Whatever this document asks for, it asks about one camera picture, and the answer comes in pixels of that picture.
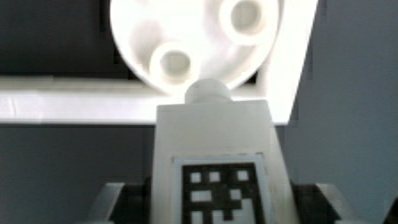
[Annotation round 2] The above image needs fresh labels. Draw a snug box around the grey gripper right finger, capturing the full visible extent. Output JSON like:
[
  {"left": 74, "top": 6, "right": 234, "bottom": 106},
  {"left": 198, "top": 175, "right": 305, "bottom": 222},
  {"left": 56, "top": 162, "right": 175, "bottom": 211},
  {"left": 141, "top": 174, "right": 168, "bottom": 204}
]
[{"left": 291, "top": 183, "right": 362, "bottom": 224}]

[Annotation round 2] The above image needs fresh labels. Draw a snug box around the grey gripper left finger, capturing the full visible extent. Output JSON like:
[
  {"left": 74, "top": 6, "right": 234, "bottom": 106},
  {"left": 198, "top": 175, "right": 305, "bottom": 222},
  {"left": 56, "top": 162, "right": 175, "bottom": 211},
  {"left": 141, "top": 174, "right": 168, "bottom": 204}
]
[{"left": 81, "top": 183, "right": 148, "bottom": 224}]

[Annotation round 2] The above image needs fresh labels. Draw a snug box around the white stool leg front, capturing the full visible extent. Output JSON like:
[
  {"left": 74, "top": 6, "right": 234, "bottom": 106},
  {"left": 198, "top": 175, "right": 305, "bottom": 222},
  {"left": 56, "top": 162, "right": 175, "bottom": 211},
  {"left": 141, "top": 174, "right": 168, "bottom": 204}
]
[{"left": 148, "top": 79, "right": 299, "bottom": 224}]

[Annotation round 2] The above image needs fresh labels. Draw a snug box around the white front fence bar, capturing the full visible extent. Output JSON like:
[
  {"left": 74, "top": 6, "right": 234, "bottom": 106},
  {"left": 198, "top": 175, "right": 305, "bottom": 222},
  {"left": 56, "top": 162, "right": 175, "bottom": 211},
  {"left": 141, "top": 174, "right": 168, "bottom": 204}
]
[{"left": 0, "top": 75, "right": 298, "bottom": 126}]

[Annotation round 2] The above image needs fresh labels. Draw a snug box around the white fence bar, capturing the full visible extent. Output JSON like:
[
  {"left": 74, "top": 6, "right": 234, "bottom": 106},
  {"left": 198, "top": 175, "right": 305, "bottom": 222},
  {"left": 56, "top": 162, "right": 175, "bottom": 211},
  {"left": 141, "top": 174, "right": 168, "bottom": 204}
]
[
  {"left": 0, "top": 75, "right": 298, "bottom": 126},
  {"left": 255, "top": 0, "right": 317, "bottom": 125}
]

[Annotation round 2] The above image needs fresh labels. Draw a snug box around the white right fence bar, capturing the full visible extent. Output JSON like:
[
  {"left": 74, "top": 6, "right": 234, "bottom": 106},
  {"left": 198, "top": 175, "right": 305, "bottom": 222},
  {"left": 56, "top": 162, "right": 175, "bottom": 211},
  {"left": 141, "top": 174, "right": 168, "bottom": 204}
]
[{"left": 255, "top": 0, "right": 317, "bottom": 125}]

